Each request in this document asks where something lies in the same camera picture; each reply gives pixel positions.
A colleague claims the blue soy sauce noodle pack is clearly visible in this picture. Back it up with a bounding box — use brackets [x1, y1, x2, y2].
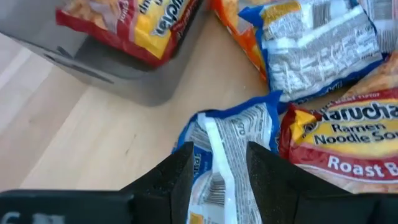
[171, 90, 284, 224]
[349, 0, 398, 55]
[238, 0, 386, 105]

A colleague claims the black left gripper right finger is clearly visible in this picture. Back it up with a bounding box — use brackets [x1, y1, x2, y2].
[246, 141, 351, 224]

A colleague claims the orange chicken noodle pack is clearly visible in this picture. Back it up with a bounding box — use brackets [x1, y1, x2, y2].
[210, 0, 269, 82]

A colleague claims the gray plastic bin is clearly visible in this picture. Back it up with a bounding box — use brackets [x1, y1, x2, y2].
[0, 0, 214, 108]

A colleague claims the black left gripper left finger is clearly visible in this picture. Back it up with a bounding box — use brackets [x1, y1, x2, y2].
[120, 141, 195, 224]

